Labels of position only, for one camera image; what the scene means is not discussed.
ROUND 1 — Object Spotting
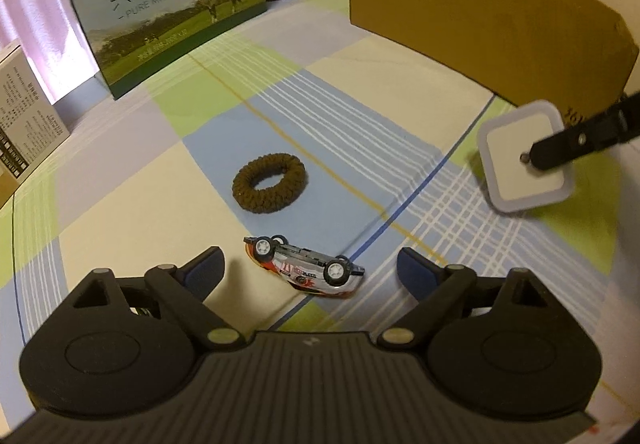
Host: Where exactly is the silver toy car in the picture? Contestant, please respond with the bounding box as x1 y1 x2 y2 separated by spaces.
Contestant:
243 235 366 297

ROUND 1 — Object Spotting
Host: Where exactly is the white square night light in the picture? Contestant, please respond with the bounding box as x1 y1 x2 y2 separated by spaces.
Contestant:
477 100 575 214

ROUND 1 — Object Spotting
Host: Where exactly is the brown cardboard box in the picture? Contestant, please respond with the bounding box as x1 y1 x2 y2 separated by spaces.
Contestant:
349 0 639 123

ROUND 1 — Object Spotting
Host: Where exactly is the checkered bed sheet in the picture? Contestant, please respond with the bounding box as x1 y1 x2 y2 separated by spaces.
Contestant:
1 0 639 430

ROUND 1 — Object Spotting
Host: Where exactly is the white beige product box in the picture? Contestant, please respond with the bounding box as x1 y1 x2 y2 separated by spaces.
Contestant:
0 40 70 207

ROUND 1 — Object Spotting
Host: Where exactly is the pink curtain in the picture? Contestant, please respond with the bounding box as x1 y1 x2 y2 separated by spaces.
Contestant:
1 0 98 102

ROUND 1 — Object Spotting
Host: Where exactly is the brown braided hair tie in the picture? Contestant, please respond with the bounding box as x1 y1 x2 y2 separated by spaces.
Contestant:
231 151 307 215

